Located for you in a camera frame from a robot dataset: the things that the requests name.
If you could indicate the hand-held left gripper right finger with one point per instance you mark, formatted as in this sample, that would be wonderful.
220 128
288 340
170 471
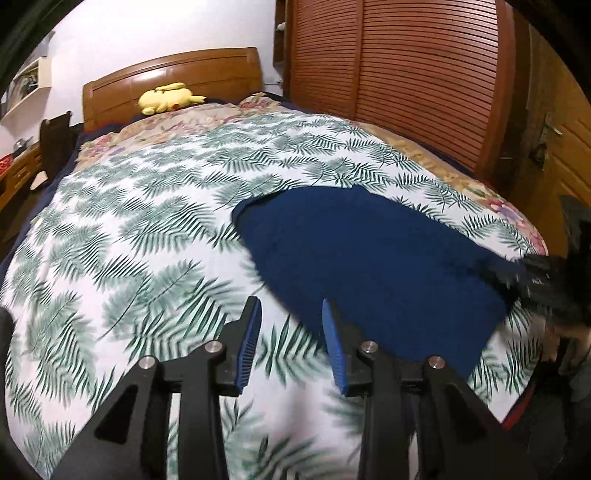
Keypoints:
333 346

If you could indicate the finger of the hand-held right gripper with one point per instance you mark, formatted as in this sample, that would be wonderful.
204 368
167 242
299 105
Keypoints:
512 274

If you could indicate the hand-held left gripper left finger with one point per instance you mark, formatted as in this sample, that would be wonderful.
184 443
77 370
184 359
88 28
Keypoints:
249 346

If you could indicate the navy blue jacket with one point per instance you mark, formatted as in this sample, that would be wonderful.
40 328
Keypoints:
369 258

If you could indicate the person's right hand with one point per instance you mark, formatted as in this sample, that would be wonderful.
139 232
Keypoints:
570 337

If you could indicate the leaf print blanket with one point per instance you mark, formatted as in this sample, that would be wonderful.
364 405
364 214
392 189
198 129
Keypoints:
161 240

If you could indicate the wooden door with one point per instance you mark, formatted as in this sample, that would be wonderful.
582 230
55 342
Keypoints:
563 138

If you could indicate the wooden louvered wardrobe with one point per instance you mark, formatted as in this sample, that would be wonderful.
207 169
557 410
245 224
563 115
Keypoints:
406 69

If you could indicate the floral quilt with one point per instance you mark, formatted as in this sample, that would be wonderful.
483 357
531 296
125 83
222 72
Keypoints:
184 122

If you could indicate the yellow plush toy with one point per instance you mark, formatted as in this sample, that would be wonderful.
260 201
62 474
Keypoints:
168 97

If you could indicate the wooden bed headboard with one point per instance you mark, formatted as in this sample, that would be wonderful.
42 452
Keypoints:
184 74

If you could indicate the black chair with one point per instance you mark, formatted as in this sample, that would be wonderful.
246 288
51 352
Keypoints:
55 143

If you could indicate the wooden sideboard cabinet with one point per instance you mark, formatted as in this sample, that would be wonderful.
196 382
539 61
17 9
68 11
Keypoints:
16 184

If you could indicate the white wall shelf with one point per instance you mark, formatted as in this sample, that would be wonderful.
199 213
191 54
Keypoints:
27 92

